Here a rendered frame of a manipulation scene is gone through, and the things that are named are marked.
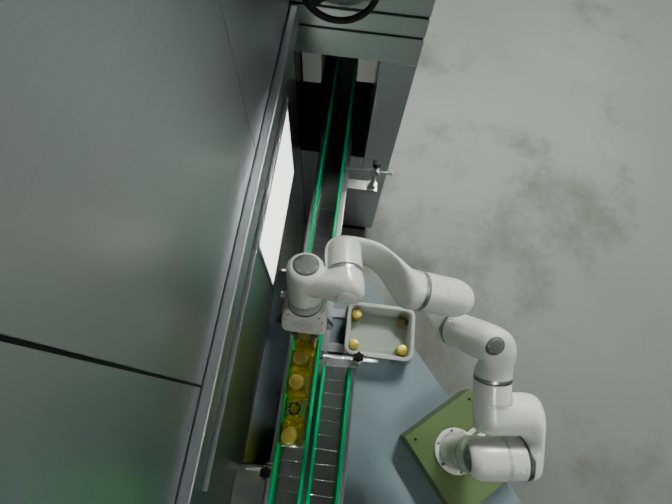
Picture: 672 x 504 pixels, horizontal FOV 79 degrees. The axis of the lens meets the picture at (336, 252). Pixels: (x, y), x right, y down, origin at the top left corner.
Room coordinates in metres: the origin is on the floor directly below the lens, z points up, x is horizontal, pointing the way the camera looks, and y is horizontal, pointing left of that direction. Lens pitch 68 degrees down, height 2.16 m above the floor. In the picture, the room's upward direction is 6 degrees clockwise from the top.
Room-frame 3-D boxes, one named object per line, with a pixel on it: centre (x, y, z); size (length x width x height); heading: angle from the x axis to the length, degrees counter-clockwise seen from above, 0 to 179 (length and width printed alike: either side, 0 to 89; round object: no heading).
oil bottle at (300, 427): (-0.05, 0.06, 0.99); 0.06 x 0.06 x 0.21; 0
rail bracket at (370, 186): (0.80, -0.08, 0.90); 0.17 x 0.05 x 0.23; 89
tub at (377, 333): (0.27, -0.17, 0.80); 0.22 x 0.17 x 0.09; 89
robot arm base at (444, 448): (-0.05, -0.42, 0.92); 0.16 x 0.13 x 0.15; 134
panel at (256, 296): (0.31, 0.19, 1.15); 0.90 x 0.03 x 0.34; 179
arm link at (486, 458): (-0.05, -0.42, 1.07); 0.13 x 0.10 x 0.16; 95
